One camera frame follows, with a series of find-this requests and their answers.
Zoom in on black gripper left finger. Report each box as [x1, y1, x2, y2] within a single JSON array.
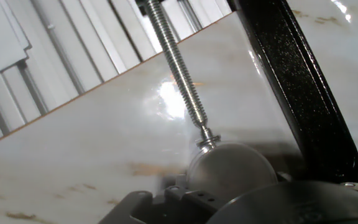
[[98, 185, 228, 224]]

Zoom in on black C-clamp with steel screw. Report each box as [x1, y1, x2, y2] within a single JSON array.
[[137, 0, 358, 184]]

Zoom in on marble pattern board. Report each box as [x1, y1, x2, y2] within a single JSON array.
[[0, 0, 358, 224]]

